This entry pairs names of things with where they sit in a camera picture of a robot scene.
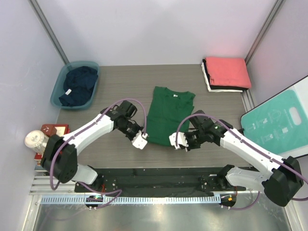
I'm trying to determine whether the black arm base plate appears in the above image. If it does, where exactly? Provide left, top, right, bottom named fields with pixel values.
left=88, top=167, right=245, bottom=196

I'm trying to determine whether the teal folding board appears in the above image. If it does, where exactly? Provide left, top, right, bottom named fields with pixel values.
left=241, top=77, right=308, bottom=158

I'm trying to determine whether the small dark red box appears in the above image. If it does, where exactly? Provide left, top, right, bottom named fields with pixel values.
left=40, top=124, right=57, bottom=137

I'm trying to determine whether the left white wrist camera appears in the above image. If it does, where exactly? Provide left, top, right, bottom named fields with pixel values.
left=131, top=131, right=148, bottom=150

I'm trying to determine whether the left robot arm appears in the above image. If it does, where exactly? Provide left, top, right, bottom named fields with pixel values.
left=41, top=99, right=148, bottom=192

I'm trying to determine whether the aluminium rail frame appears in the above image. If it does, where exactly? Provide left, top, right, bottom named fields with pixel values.
left=29, top=176, right=257, bottom=195

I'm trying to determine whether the blue plastic basket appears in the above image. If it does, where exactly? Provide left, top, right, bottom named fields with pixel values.
left=51, top=61, right=101, bottom=110

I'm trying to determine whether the clear plastic jar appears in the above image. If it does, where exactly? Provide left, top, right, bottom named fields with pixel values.
left=24, top=130, right=49, bottom=154

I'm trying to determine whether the folded red t shirt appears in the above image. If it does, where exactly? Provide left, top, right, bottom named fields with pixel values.
left=205, top=56, right=252, bottom=89

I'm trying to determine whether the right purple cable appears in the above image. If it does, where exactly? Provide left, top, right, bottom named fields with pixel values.
left=174, top=113, right=308, bottom=211

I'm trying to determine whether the navy blue t shirt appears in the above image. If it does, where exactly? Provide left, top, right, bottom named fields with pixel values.
left=59, top=66, right=98, bottom=107

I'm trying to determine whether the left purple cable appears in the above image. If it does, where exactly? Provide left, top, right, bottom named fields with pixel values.
left=50, top=97, right=149, bottom=209

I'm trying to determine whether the purple cable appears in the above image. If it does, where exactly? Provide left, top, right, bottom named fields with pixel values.
left=174, top=113, right=308, bottom=211
left=50, top=97, right=149, bottom=209

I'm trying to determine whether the stack of red books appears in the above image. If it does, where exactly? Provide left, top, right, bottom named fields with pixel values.
left=34, top=124, right=70, bottom=172

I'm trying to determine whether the green t shirt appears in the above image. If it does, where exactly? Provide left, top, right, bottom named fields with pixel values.
left=146, top=86, right=195, bottom=146

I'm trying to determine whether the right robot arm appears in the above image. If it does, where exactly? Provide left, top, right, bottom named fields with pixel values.
left=185, top=110, right=308, bottom=207

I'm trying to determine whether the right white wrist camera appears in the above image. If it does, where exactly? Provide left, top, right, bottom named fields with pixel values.
left=169, top=132, right=189, bottom=150

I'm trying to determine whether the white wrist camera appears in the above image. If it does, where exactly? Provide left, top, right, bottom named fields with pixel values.
left=169, top=132, right=189, bottom=150
left=131, top=131, right=148, bottom=150

